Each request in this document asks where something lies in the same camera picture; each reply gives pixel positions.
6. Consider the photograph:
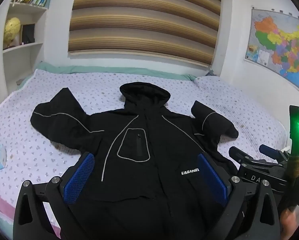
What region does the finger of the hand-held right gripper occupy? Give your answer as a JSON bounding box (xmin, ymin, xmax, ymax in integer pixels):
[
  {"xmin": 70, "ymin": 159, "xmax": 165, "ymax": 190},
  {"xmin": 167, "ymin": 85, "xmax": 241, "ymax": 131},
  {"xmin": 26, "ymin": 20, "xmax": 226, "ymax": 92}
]
[
  {"xmin": 228, "ymin": 146, "xmax": 265, "ymax": 167},
  {"xmin": 259, "ymin": 144, "xmax": 290, "ymax": 161}
]

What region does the white bookshelf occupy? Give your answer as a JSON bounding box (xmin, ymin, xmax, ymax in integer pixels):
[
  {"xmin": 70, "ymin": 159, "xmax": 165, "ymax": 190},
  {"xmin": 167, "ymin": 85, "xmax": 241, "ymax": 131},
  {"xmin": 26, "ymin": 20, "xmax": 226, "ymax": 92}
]
[{"xmin": 2, "ymin": 0, "xmax": 56, "ymax": 87}]

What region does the person's right hand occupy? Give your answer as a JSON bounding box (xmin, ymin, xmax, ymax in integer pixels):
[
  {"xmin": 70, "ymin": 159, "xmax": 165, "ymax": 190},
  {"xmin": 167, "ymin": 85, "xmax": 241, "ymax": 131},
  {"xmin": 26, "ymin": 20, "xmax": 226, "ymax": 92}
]
[{"xmin": 280, "ymin": 209, "xmax": 299, "ymax": 240}]

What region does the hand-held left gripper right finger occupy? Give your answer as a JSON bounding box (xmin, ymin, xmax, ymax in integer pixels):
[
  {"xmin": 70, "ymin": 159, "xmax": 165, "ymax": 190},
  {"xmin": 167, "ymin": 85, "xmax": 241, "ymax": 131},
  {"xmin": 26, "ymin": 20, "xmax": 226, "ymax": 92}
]
[{"xmin": 197, "ymin": 152, "xmax": 281, "ymax": 240}]

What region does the bed with dotted sheet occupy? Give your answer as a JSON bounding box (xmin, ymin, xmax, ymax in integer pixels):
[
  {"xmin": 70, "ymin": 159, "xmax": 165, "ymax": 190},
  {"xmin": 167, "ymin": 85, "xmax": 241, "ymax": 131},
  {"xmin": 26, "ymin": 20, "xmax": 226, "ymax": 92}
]
[{"xmin": 0, "ymin": 62, "xmax": 291, "ymax": 240}]

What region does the striped brown window blind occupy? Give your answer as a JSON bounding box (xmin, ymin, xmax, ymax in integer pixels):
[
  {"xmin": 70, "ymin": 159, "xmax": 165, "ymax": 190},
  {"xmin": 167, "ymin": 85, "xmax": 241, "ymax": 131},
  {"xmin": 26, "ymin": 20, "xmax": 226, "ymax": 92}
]
[{"xmin": 68, "ymin": 0, "xmax": 222, "ymax": 68}]

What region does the yellow globe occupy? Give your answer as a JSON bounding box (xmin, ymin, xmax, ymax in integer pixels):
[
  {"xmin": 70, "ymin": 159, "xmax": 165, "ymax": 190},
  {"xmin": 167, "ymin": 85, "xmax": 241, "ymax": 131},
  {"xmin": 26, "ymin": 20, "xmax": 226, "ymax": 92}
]
[{"xmin": 4, "ymin": 17, "xmax": 21, "ymax": 48}]

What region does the colourful wall map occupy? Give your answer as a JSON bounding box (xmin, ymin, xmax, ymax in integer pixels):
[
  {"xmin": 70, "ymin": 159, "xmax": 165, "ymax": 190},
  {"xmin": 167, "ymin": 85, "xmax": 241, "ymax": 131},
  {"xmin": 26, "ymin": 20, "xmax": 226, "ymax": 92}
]
[{"xmin": 244, "ymin": 5, "xmax": 299, "ymax": 101}]

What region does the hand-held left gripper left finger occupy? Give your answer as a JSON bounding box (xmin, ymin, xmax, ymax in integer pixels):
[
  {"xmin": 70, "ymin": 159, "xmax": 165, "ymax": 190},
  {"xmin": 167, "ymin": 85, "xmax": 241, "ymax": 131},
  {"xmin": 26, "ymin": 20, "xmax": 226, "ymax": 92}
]
[{"xmin": 13, "ymin": 152, "xmax": 96, "ymax": 240}]

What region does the black hooded jacket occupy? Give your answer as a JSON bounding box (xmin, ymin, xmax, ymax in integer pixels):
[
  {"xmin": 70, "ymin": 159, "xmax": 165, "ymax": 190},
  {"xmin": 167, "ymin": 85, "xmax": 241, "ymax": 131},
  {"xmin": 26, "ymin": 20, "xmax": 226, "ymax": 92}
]
[{"xmin": 31, "ymin": 81, "xmax": 240, "ymax": 240}]

